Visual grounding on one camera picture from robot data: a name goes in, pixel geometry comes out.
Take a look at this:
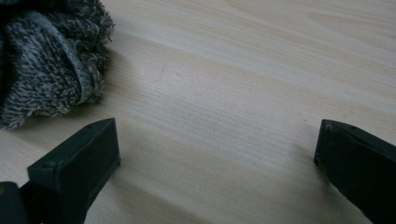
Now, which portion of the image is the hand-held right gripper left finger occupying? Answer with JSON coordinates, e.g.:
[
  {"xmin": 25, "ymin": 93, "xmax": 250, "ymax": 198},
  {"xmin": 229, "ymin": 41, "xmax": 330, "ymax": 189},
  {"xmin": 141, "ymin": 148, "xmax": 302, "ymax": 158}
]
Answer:
[{"xmin": 18, "ymin": 118, "xmax": 121, "ymax": 224}]

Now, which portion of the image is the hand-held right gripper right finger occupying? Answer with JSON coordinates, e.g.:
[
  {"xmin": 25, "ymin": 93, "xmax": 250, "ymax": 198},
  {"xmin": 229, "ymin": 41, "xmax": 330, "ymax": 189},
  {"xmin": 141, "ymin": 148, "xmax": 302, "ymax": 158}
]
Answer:
[{"xmin": 313, "ymin": 119, "xmax": 396, "ymax": 224}]

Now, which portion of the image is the grey fuzzy towel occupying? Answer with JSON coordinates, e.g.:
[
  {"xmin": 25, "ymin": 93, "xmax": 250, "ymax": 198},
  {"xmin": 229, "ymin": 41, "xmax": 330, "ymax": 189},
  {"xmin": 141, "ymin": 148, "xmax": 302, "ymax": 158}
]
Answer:
[{"xmin": 0, "ymin": 0, "xmax": 115, "ymax": 131}]

